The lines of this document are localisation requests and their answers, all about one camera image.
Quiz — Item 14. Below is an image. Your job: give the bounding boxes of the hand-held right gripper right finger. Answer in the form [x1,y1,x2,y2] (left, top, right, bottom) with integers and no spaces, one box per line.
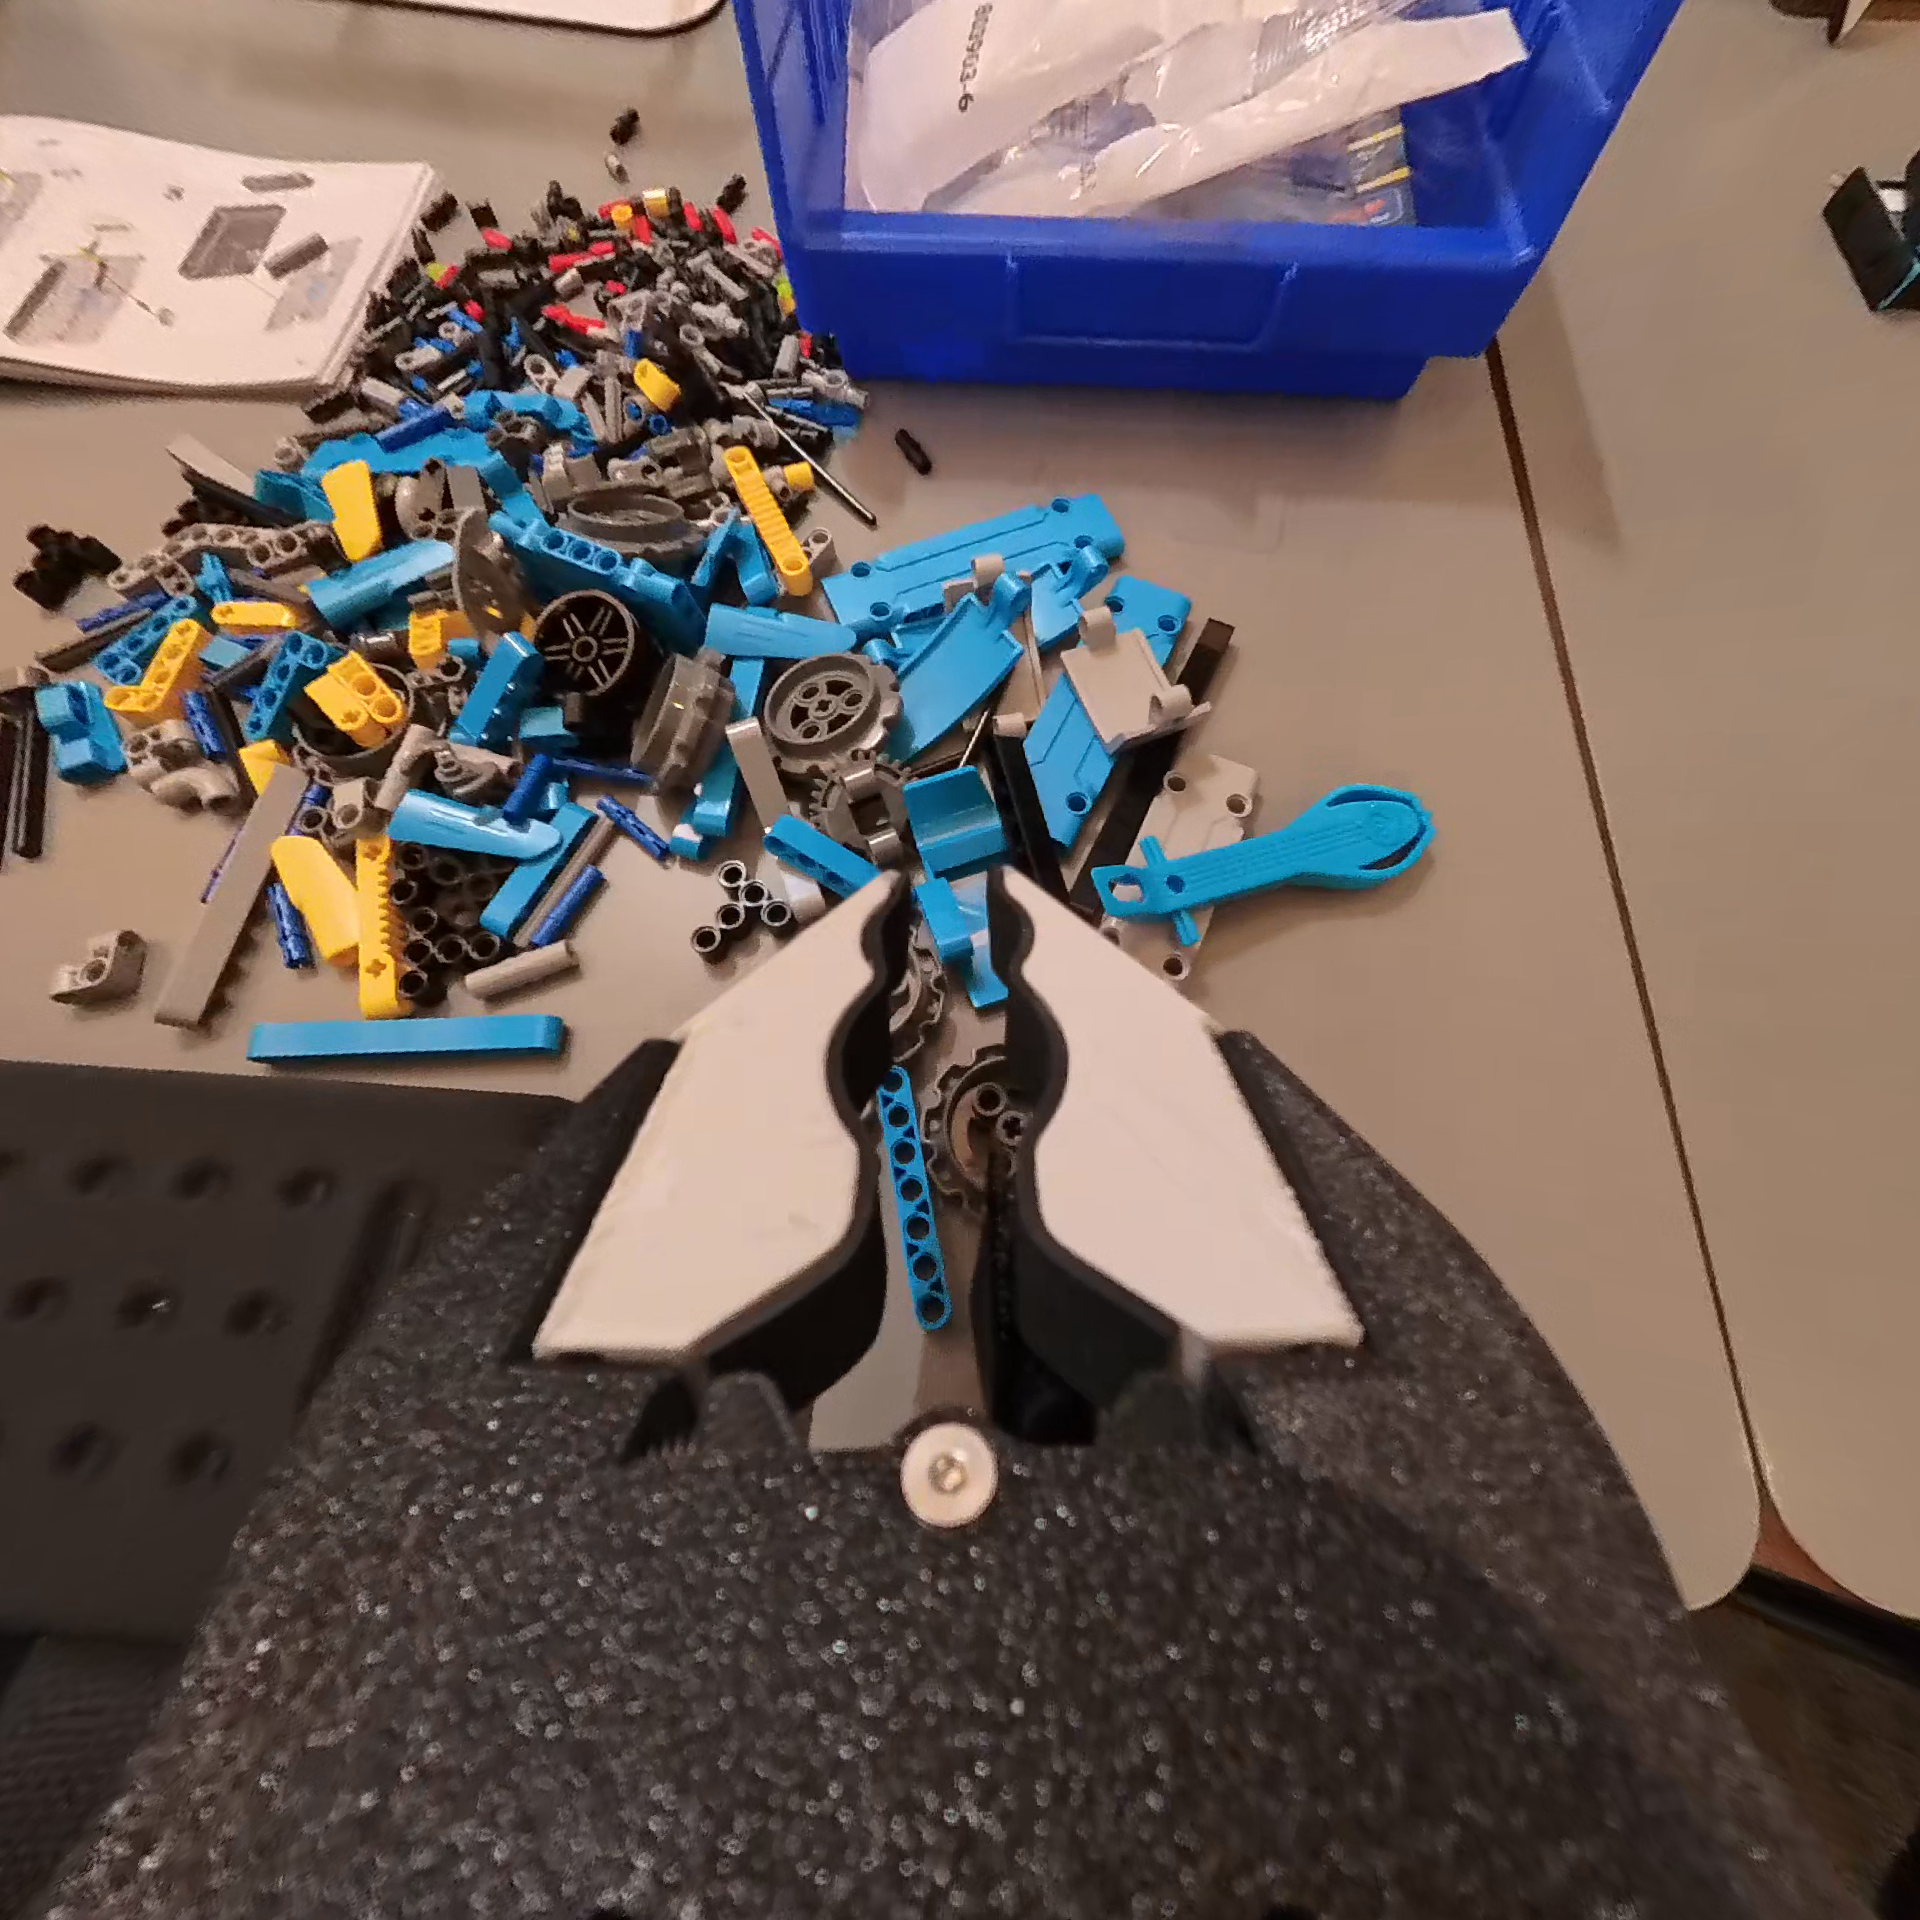
[982,865,1367,1419]

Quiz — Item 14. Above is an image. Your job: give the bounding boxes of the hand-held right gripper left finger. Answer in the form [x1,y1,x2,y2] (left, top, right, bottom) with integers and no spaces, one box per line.
[529,871,918,1371]

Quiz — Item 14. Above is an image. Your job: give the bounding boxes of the pile of toy bricks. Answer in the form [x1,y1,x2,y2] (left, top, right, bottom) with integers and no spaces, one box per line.
[0,106,1435,1351]

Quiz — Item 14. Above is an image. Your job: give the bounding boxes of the grey desk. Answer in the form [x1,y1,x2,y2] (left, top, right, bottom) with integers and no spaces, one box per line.
[1493,0,1920,1598]
[0,0,1766,1615]

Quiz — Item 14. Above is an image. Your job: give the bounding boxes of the blue brick separator tool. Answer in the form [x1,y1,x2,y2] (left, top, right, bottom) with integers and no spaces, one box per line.
[1091,784,1436,951]

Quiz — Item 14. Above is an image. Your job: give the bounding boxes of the long blue toy beam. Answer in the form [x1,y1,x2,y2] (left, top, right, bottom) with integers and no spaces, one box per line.
[246,1013,567,1068]

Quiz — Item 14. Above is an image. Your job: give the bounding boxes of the black perforated chair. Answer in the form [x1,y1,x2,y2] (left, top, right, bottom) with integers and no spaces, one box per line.
[0,1055,579,1653]

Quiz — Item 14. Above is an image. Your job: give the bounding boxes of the blue plastic bin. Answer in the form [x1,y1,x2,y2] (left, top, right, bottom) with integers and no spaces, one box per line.
[729,0,1692,400]

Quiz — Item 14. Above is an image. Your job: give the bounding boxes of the open instruction booklet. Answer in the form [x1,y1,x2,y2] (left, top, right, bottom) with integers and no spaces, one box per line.
[0,116,436,398]

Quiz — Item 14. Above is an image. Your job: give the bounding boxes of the clear plastic bags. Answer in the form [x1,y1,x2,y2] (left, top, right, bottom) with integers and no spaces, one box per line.
[848,0,1532,229]

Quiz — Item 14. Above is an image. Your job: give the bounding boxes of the black and cyan toy part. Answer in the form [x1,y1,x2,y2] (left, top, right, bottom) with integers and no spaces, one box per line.
[1822,140,1920,316]

